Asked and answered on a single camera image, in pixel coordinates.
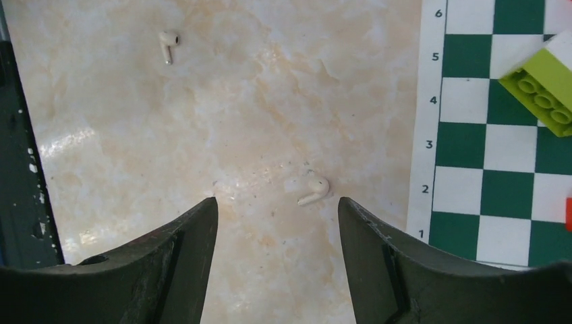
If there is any green white chessboard mat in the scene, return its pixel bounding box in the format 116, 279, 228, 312
405, 1, 571, 270

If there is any green white toy brick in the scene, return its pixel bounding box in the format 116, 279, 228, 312
498, 30, 571, 138

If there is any white earbud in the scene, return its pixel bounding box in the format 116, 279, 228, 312
159, 30, 180, 65
297, 176, 330, 206

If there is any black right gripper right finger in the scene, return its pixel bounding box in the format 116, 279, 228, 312
338, 197, 571, 323

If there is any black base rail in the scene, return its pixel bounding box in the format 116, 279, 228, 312
0, 40, 65, 270

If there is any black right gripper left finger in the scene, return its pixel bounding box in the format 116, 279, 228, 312
1, 197, 219, 323

